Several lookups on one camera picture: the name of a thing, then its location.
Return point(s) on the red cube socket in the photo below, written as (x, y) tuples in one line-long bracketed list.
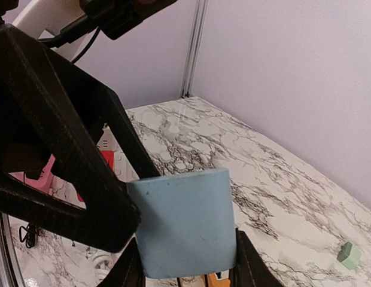
[(92, 184)]

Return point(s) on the left aluminium frame post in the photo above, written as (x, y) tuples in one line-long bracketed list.
[(193, 48)]

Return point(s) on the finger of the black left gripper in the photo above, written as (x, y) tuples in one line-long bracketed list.
[(49, 106)]

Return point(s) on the white multicolour power strip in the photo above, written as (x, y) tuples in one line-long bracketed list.
[(115, 156)]

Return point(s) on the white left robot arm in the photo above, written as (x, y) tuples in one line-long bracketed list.
[(43, 21)]

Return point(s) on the orange power strip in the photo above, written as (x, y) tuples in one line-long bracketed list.
[(219, 279)]

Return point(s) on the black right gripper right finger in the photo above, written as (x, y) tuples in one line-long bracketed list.
[(250, 270)]

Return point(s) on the green plug adapter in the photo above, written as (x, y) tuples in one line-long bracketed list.
[(349, 255)]

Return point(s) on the aluminium front rail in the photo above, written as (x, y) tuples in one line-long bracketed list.
[(10, 274)]

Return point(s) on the light blue plug adapter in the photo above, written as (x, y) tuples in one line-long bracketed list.
[(187, 224)]

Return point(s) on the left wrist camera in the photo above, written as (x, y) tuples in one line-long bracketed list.
[(114, 18)]

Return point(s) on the black power adapter with cable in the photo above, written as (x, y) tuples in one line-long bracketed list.
[(28, 234)]

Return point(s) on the pink triangular power strip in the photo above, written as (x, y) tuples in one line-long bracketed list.
[(44, 181)]

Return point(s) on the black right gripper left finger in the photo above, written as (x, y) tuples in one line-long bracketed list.
[(128, 271)]

